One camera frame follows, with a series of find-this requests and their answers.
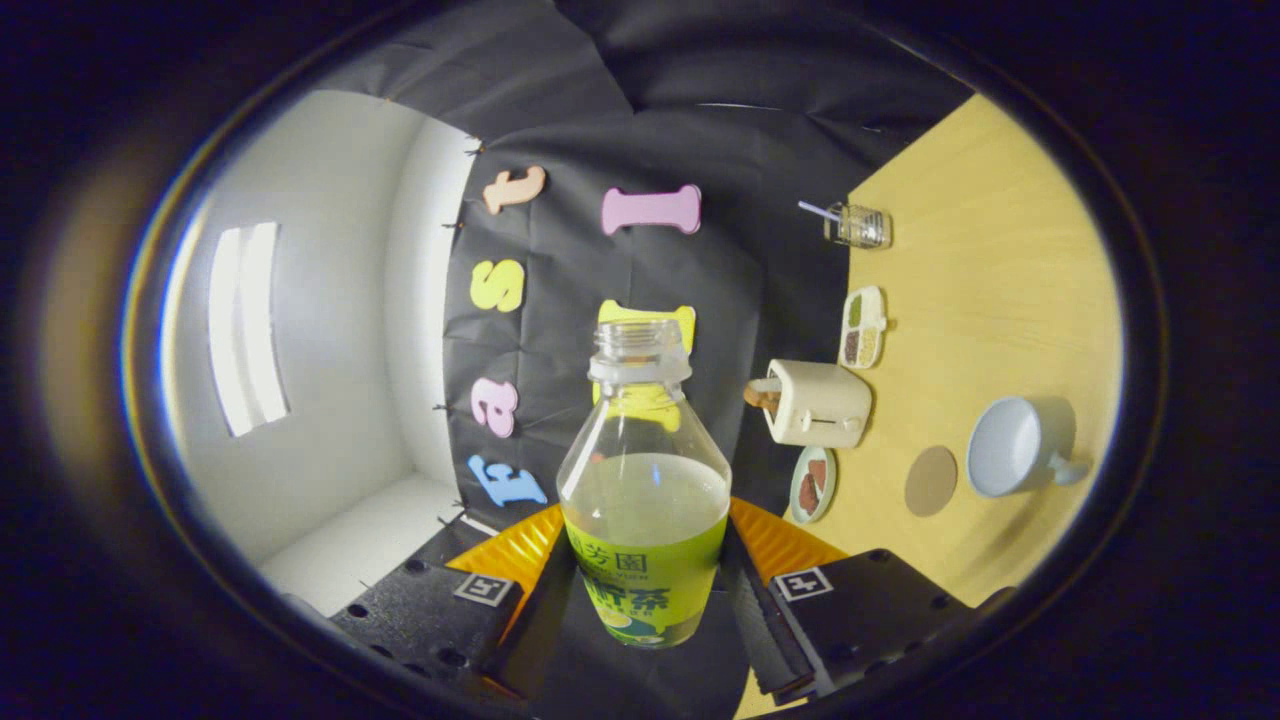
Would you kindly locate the long ceiling light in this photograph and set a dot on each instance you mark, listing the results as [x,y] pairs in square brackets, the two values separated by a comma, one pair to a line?
[248,330]

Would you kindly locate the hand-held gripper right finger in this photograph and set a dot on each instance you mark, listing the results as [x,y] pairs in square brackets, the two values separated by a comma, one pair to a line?
[870,610]

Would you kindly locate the brown food piece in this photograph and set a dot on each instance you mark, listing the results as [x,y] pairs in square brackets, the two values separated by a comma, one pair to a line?
[808,495]
[819,472]

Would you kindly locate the pale green plate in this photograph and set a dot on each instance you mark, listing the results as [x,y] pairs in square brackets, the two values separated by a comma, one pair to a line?
[796,500]

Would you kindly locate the white straw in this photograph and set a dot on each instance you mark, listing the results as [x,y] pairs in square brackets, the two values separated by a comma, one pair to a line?
[815,209]

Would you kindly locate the clear juice bottle green label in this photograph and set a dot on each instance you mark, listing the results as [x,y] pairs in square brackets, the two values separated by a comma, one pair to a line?
[645,580]

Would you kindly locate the clear glass tumbler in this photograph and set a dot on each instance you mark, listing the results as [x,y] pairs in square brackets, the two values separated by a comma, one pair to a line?
[862,227]

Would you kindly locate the white divided snack dish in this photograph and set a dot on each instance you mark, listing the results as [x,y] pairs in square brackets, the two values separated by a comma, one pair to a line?
[864,328]

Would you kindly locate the pale blue cup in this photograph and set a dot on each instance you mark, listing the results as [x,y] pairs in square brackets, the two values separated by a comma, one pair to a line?
[1005,445]

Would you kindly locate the brown toast slice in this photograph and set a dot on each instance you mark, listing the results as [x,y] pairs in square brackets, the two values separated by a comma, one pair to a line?
[760,393]

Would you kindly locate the round brown coaster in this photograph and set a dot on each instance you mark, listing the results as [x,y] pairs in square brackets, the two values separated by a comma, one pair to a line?
[931,481]

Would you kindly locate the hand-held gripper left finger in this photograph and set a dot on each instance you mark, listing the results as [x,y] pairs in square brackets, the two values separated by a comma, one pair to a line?
[420,610]

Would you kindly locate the cream toaster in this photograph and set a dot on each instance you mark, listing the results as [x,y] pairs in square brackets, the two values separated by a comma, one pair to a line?
[825,405]

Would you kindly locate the black backdrop cloth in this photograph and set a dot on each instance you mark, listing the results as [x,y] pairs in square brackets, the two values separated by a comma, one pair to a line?
[760,150]

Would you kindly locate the wooden table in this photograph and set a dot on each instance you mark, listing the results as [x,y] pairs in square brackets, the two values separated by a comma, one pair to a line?
[980,300]

